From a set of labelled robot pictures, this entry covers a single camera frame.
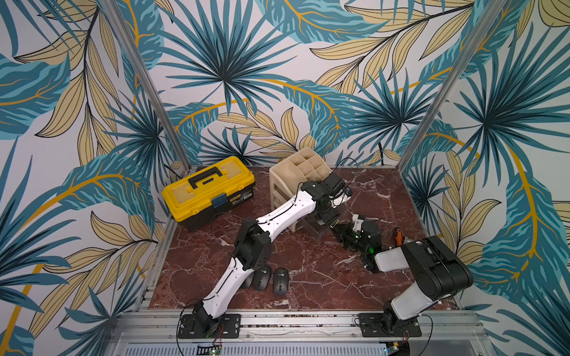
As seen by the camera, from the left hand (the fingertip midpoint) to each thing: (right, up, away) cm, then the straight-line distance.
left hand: (327, 213), depth 89 cm
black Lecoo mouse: (-26, -23, -7) cm, 35 cm away
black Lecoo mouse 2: (-31, -24, -7) cm, 40 cm away
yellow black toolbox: (-52, +6, -3) cm, 52 cm away
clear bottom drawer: (-8, -3, -4) cm, 9 cm away
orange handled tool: (+30, -11, +4) cm, 32 cm away
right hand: (+1, -4, +1) cm, 5 cm away
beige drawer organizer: (-16, +15, -3) cm, 22 cm away
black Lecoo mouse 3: (-19, -24, -8) cm, 31 cm away
